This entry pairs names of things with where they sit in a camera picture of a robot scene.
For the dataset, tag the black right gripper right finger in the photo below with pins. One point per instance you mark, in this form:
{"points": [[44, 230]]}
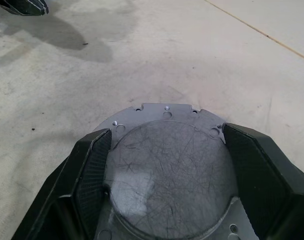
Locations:
{"points": [[266, 175]]}

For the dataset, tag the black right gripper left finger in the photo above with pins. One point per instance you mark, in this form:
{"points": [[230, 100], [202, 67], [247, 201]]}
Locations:
{"points": [[67, 175]]}

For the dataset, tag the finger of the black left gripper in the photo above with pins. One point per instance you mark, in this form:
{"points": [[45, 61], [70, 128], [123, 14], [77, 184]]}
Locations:
{"points": [[19, 6]]}

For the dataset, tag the grey metal motor lid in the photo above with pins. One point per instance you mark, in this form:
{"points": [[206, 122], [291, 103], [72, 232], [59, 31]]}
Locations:
{"points": [[171, 162]]}

